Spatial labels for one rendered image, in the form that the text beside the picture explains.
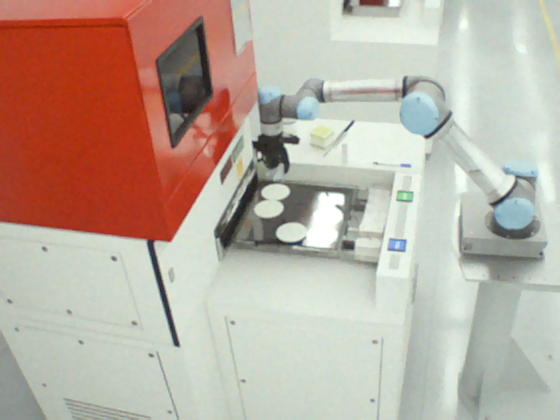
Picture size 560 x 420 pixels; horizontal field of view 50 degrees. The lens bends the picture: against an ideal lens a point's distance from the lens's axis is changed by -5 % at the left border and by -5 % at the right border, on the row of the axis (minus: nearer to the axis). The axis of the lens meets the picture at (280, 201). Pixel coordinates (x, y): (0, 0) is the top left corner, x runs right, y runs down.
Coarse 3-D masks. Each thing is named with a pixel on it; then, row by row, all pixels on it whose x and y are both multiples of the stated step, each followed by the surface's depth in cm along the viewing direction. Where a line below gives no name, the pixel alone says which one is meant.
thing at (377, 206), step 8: (368, 200) 225; (376, 200) 224; (384, 200) 224; (368, 208) 221; (376, 208) 221; (384, 208) 220; (368, 216) 217; (376, 216) 217; (384, 216) 217; (368, 224) 214; (376, 224) 213; (384, 224) 213; (368, 240) 207; (376, 240) 206; (360, 256) 202; (368, 256) 201; (376, 256) 200
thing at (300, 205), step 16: (304, 192) 228; (320, 192) 228; (336, 192) 227; (352, 192) 226; (288, 208) 221; (304, 208) 221; (320, 208) 220; (336, 208) 219; (256, 224) 215; (272, 224) 215; (304, 224) 213; (320, 224) 212; (336, 224) 212; (256, 240) 208; (272, 240) 207; (304, 240) 206; (320, 240) 206; (336, 240) 205
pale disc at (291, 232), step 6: (282, 228) 212; (288, 228) 212; (294, 228) 212; (300, 228) 211; (276, 234) 210; (282, 234) 210; (288, 234) 209; (294, 234) 209; (300, 234) 209; (282, 240) 207; (288, 240) 207; (294, 240) 206
